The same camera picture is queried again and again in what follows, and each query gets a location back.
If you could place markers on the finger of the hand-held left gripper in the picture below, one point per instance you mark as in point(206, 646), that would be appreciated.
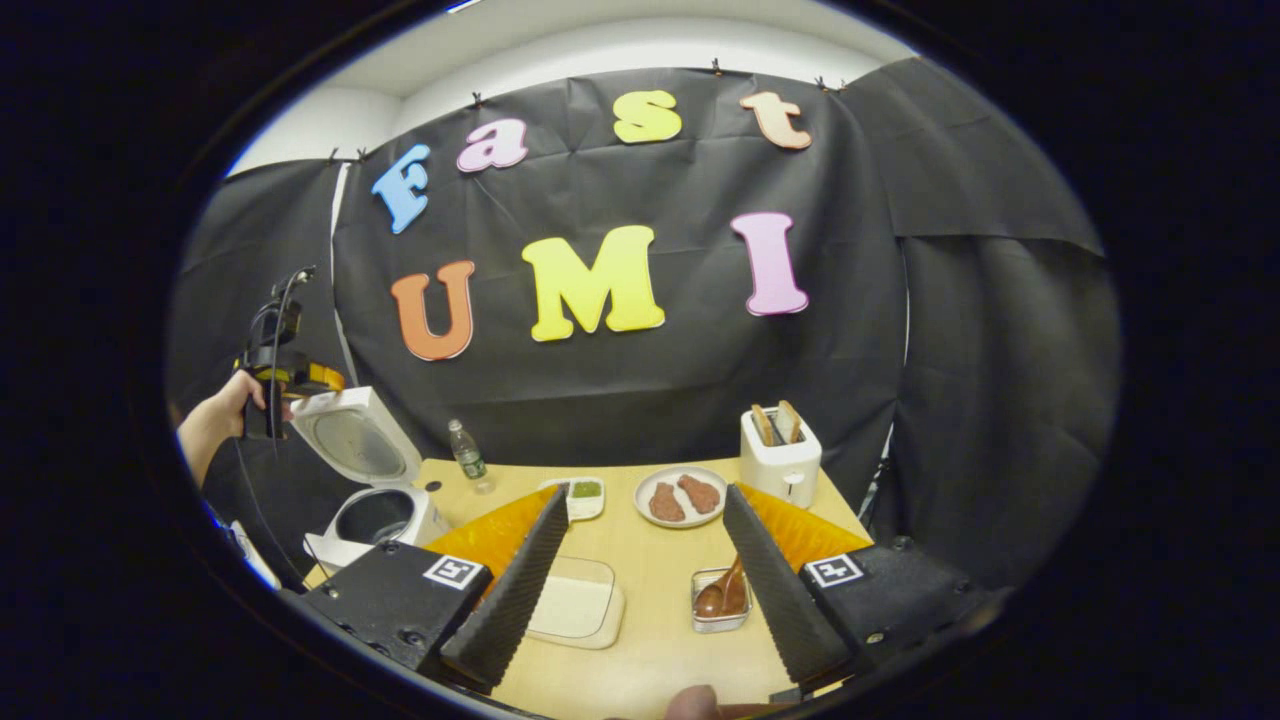
point(318, 378)

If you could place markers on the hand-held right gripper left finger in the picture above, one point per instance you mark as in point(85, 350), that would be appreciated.
point(512, 600)

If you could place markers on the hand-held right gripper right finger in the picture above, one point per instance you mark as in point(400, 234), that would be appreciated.
point(780, 600)

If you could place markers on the white rice cooker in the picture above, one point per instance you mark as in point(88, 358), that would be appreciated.
point(320, 405)

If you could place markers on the clear container of rice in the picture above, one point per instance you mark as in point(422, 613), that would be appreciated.
point(575, 605)

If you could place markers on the small clear chopstick holder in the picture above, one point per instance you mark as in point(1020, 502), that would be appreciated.
point(700, 625)

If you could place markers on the white divided dish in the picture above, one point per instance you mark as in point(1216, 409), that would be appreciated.
point(585, 505)

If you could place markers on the white toaster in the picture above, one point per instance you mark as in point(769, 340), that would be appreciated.
point(780, 470)

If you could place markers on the brown meat piece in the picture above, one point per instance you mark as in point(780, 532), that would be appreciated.
point(667, 503)
point(699, 494)

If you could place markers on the clear water bottle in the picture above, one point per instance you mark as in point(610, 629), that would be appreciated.
point(468, 462)

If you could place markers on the white round plate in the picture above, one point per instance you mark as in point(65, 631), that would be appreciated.
point(642, 500)

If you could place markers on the toast slice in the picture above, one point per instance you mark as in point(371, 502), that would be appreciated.
point(789, 421)
point(763, 425)

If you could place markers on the white desk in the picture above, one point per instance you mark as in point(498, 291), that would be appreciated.
point(255, 560)

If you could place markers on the black backdrop cloth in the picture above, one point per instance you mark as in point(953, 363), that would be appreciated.
point(640, 400)

